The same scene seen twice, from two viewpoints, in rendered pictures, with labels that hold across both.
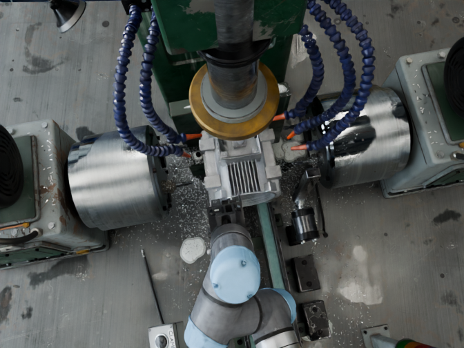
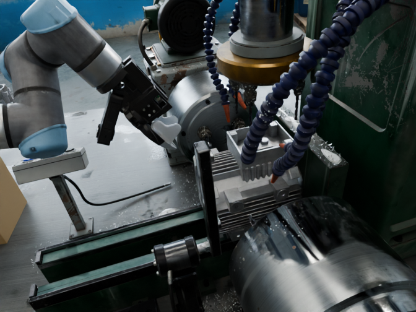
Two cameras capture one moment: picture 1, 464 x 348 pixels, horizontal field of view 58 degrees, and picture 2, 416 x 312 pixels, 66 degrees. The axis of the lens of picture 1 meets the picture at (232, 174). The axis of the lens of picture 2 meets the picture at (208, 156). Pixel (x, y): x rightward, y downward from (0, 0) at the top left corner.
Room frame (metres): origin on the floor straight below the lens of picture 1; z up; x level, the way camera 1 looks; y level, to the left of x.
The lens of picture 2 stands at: (0.17, -0.58, 1.53)
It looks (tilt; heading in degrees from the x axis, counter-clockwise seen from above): 36 degrees down; 83
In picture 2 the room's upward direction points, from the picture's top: 7 degrees counter-clockwise
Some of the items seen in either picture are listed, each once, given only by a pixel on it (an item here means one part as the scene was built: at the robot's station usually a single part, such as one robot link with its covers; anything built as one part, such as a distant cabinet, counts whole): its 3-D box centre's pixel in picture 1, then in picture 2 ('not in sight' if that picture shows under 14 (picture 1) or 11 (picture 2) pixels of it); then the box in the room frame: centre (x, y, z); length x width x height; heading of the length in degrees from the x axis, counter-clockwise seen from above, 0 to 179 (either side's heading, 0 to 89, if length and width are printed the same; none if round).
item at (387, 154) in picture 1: (362, 134); (332, 309); (0.36, -0.35, 1.04); 0.41 x 0.25 x 0.25; 95
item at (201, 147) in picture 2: (304, 188); (208, 205); (0.22, -0.17, 1.12); 0.04 x 0.03 x 0.26; 5
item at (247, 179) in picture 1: (239, 164); (244, 186); (0.32, -0.02, 1.02); 0.20 x 0.19 x 0.19; 4
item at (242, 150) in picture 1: (237, 138); (260, 150); (0.36, -0.02, 1.11); 0.12 x 0.11 x 0.07; 4
